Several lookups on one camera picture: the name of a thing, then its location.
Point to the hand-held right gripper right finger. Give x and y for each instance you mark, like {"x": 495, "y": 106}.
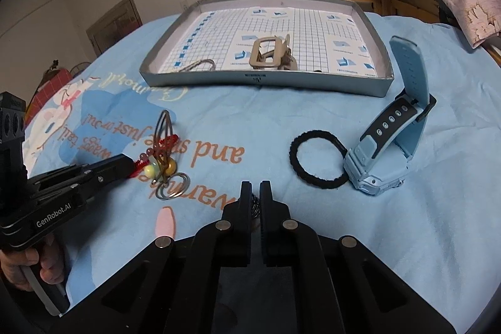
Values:
{"x": 274, "y": 224}

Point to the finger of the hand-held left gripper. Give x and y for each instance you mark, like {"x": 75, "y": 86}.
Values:
{"x": 98, "y": 185}
{"x": 98, "y": 167}

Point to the small dark object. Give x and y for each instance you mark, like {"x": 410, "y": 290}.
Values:
{"x": 53, "y": 66}

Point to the beige hair claw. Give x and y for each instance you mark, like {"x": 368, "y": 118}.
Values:
{"x": 256, "y": 56}

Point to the light blue wrist watch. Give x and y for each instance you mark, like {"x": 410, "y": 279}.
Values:
{"x": 407, "y": 91}

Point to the person's left hand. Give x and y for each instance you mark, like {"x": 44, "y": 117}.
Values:
{"x": 53, "y": 255}

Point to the black patterned hair clip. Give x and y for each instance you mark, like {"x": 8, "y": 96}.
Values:
{"x": 255, "y": 205}

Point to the white wall socket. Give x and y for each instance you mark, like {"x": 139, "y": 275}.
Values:
{"x": 184, "y": 4}

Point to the brown wooden door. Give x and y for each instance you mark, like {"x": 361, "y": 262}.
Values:
{"x": 113, "y": 25}

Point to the grey tray with grid paper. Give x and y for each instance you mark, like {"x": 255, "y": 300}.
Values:
{"x": 219, "y": 40}

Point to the wooden bed side rail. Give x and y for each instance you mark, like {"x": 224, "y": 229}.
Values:
{"x": 495, "y": 52}

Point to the red plaid cloth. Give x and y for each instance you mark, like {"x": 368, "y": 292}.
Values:
{"x": 43, "y": 95}

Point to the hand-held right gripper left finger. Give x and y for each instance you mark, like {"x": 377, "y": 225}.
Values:
{"x": 242, "y": 224}

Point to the wooden headboard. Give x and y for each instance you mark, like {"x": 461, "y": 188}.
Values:
{"x": 395, "y": 7}

